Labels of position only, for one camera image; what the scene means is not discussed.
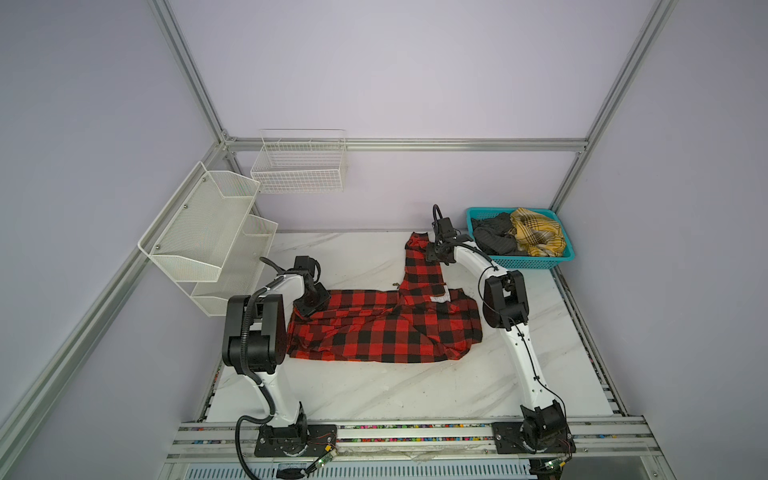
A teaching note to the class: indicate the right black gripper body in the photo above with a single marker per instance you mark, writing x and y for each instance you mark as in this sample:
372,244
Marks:
433,253

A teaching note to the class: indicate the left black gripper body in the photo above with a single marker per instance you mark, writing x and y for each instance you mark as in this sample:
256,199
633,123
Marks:
312,301

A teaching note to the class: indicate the red black plaid shirt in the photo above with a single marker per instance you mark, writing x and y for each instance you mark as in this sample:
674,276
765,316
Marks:
422,321

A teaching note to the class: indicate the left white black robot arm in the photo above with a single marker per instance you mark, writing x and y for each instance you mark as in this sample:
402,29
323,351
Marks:
238,341

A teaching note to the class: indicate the dark grey shirt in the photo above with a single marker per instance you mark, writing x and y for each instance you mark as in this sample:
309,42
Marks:
496,235

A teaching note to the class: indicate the yellow plaid shirt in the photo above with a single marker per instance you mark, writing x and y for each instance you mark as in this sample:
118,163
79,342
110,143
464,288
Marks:
538,235

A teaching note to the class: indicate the white mesh two-tier shelf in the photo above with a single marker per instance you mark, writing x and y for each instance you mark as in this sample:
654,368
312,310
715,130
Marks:
208,240

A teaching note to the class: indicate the white wire basket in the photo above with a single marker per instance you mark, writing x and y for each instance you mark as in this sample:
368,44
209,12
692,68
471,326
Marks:
301,161

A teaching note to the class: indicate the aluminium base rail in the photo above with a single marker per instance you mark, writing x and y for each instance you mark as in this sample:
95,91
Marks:
616,447

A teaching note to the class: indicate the aluminium frame profile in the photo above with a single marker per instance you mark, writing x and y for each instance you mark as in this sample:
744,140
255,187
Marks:
39,401

